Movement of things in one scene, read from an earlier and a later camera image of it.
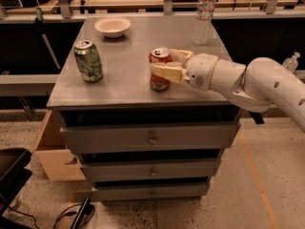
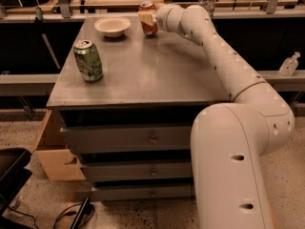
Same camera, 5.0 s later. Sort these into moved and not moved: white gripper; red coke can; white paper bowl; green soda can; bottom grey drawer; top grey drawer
Moved: white gripper; red coke can
Not moved: bottom grey drawer; green soda can; top grey drawer; white paper bowl
